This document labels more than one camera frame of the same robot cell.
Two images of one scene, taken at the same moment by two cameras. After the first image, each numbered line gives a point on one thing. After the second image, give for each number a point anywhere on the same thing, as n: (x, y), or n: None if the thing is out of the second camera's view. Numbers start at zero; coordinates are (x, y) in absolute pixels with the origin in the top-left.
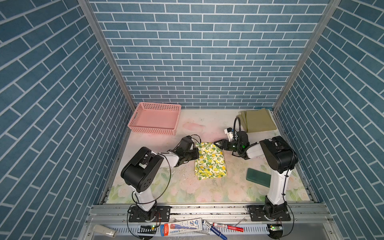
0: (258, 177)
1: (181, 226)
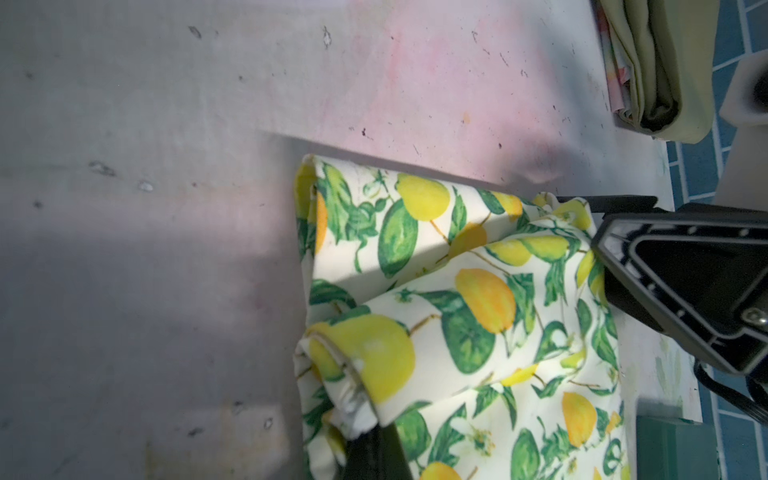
0: (675, 448)
1: None
